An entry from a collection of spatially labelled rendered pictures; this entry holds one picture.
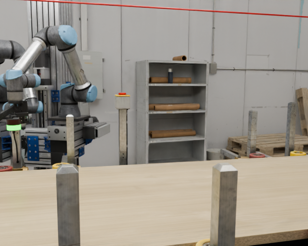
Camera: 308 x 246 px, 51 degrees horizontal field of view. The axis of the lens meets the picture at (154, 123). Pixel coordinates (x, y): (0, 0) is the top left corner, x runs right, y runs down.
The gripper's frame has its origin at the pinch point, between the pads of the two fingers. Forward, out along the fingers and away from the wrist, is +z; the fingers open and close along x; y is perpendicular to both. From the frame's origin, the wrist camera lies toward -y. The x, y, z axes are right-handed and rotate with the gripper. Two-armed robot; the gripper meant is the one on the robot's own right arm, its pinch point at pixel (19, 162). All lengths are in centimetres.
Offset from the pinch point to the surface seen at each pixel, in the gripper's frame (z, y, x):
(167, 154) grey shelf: 63, 256, -161
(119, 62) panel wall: -70, 249, -89
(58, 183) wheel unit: -31, -140, -29
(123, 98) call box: -38, -32, -55
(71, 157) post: -8.7, -30.5, -29.0
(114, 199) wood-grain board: -7, -88, -44
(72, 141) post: -16.5, -30.5, -29.7
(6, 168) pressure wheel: -7.8, -41.7, -1.5
